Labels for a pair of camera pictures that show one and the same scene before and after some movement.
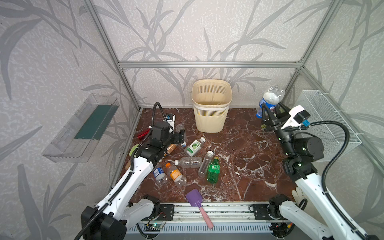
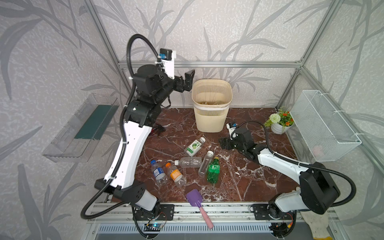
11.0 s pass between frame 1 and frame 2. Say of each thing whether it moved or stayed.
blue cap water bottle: stayed
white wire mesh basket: stayed
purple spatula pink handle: stayed
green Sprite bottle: stayed
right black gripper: moved
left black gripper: moved
